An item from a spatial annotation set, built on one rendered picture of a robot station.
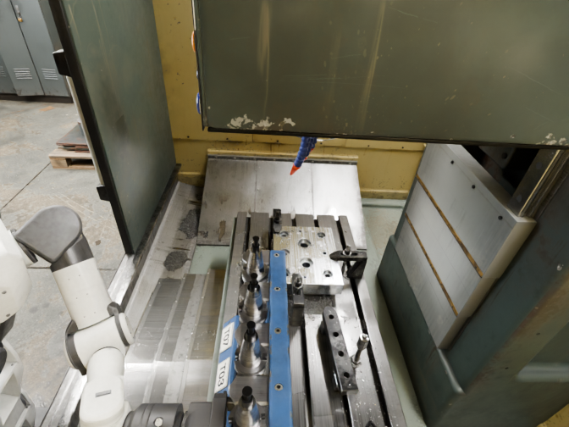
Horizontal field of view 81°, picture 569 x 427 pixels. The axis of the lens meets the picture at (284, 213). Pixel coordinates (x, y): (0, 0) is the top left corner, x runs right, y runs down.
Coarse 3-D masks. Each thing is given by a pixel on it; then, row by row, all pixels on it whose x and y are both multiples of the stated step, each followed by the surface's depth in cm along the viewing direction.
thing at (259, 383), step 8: (240, 376) 61; (248, 376) 61; (256, 376) 61; (264, 376) 62; (232, 384) 60; (240, 384) 60; (248, 384) 60; (256, 384) 60; (264, 384) 60; (232, 392) 59; (240, 392) 59; (256, 392) 59; (264, 392) 59; (232, 400) 58; (256, 400) 58; (264, 400) 58
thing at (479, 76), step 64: (256, 0) 38; (320, 0) 38; (384, 0) 38; (448, 0) 39; (512, 0) 39; (256, 64) 42; (320, 64) 43; (384, 64) 43; (448, 64) 43; (512, 64) 43; (256, 128) 48; (320, 128) 48; (384, 128) 48; (448, 128) 48; (512, 128) 49
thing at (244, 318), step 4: (240, 304) 73; (264, 304) 73; (240, 308) 73; (264, 308) 74; (240, 312) 71; (264, 312) 71; (240, 316) 71; (244, 316) 70; (248, 316) 70; (260, 316) 71; (264, 316) 71; (240, 320) 72; (244, 320) 70; (248, 320) 70; (252, 320) 70; (256, 320) 70; (260, 320) 70; (264, 320) 72
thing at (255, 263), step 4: (260, 248) 77; (252, 252) 76; (256, 252) 76; (260, 252) 76; (252, 256) 76; (256, 256) 76; (260, 256) 77; (248, 260) 78; (252, 260) 77; (256, 260) 77; (260, 260) 77; (248, 264) 78; (252, 264) 77; (256, 264) 77; (260, 264) 78; (248, 268) 79; (252, 268) 78; (256, 268) 78; (260, 268) 78; (248, 272) 79; (252, 272) 78; (256, 272) 78; (260, 272) 79
